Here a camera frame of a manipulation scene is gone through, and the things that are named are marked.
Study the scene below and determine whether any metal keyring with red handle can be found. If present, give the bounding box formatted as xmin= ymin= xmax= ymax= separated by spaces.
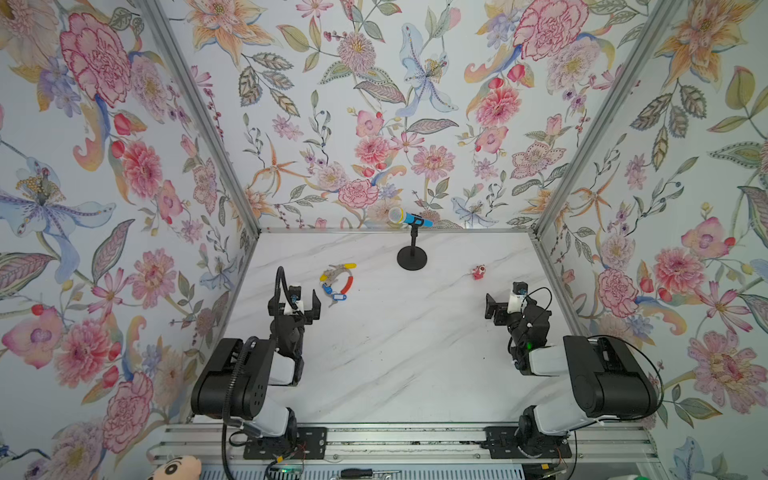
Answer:
xmin=319 ymin=264 xmax=356 ymax=306

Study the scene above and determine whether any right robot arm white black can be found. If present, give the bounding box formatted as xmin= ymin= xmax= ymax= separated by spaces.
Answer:
xmin=484 ymin=286 xmax=663 ymax=457

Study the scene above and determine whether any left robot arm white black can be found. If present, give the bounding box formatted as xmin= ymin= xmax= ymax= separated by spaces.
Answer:
xmin=191 ymin=286 xmax=322 ymax=444

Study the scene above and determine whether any small red toy figure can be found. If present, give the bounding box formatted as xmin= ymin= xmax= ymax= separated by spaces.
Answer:
xmin=471 ymin=265 xmax=486 ymax=280

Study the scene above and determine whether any black microphone stand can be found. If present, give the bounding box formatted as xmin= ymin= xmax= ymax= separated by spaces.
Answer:
xmin=397 ymin=225 xmax=428 ymax=271

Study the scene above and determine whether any black screwdriver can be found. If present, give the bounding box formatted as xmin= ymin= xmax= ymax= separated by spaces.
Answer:
xmin=337 ymin=468 xmax=401 ymax=480

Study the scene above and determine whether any toy microphone blue yellow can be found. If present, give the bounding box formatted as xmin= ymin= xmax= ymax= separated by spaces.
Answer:
xmin=388 ymin=207 xmax=434 ymax=228

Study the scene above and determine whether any cartoon face plush toy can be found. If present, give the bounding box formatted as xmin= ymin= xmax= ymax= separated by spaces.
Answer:
xmin=148 ymin=456 xmax=202 ymax=480

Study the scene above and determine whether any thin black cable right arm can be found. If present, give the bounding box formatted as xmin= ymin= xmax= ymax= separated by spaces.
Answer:
xmin=526 ymin=286 xmax=665 ymax=421

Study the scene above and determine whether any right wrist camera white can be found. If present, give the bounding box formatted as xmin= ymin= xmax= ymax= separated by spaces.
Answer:
xmin=507 ymin=281 xmax=529 ymax=314

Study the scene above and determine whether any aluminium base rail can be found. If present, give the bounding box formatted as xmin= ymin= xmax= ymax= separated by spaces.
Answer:
xmin=146 ymin=422 xmax=661 ymax=466

